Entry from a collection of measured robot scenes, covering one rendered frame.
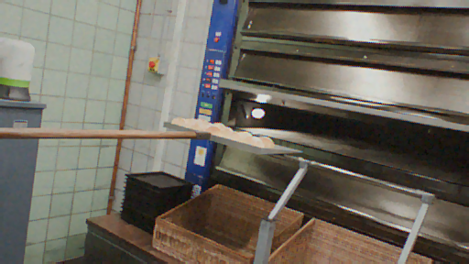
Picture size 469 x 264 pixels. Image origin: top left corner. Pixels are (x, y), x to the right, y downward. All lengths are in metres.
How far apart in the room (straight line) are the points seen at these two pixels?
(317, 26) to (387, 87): 0.47
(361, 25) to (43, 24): 1.71
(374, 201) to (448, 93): 0.57
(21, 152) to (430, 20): 1.84
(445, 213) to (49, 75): 2.19
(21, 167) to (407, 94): 1.70
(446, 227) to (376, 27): 0.92
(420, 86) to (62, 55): 1.96
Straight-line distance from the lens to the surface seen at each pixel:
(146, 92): 2.93
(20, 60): 2.02
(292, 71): 2.27
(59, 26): 2.76
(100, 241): 2.44
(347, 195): 2.13
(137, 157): 2.98
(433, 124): 1.86
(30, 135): 1.32
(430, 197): 1.63
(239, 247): 2.35
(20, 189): 2.11
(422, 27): 2.08
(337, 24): 2.21
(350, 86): 2.12
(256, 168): 2.35
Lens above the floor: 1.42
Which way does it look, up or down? 7 degrees down
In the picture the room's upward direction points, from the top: 10 degrees clockwise
